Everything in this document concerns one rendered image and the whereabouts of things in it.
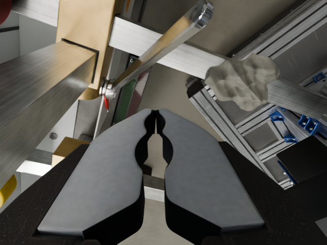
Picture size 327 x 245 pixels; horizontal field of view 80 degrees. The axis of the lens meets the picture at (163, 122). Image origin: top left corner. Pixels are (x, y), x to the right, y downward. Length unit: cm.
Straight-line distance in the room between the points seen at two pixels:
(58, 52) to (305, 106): 29
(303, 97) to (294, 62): 79
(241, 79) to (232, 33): 93
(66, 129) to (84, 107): 16
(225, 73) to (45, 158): 31
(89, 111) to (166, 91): 77
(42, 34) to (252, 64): 43
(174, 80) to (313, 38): 65
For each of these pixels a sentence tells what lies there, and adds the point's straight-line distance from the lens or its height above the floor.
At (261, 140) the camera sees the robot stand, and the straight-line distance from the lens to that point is 123.
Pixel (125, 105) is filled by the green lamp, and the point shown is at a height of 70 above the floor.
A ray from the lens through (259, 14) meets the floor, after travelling 119.
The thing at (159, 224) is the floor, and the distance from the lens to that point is 207.
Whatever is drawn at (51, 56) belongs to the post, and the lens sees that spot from 18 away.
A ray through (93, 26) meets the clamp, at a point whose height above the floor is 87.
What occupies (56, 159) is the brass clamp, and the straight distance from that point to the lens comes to 35.
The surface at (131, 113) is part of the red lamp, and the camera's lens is 44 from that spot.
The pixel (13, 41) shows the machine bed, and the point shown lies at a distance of 54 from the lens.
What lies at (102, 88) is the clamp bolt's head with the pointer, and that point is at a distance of 26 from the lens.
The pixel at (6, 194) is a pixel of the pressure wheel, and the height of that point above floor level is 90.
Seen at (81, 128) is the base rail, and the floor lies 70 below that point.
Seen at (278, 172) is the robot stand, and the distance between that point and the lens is 146.
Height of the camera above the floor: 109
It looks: 59 degrees down
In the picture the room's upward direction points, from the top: 177 degrees clockwise
